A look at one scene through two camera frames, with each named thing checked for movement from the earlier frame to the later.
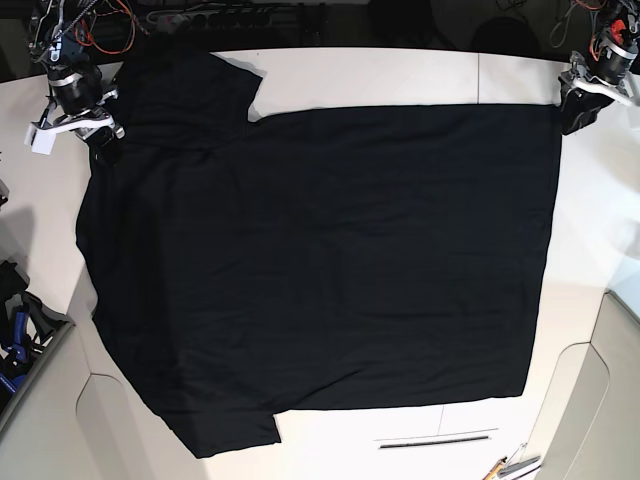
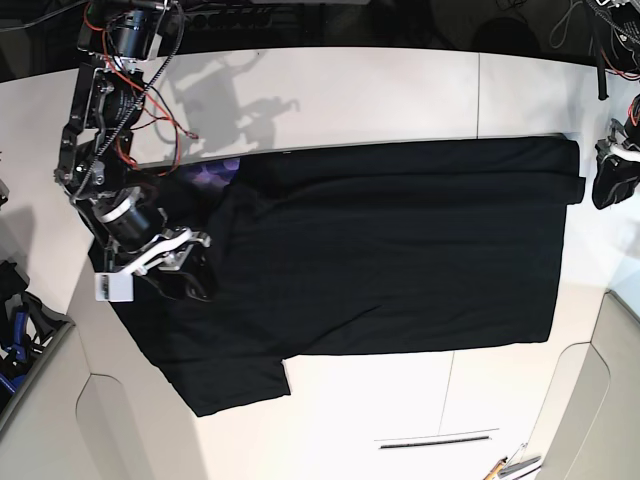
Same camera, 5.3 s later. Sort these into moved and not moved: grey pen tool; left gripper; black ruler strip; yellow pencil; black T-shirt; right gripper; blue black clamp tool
Moved: right gripper; left gripper; black T-shirt
Not moved: grey pen tool; yellow pencil; blue black clamp tool; black ruler strip
